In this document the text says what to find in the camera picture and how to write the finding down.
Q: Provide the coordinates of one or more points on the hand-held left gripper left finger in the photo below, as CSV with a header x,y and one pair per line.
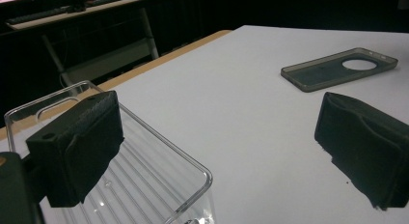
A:
x,y
77,146

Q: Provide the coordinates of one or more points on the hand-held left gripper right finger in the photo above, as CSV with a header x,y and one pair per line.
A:
x,y
363,143

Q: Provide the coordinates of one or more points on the clear plastic tray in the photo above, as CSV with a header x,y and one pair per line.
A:
x,y
154,172

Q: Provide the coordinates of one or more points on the grey metal stand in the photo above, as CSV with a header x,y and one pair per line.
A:
x,y
106,61

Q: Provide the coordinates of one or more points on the black keyboard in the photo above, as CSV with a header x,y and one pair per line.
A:
x,y
35,15

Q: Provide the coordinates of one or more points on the white table cover sheet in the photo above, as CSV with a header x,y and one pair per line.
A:
x,y
225,105

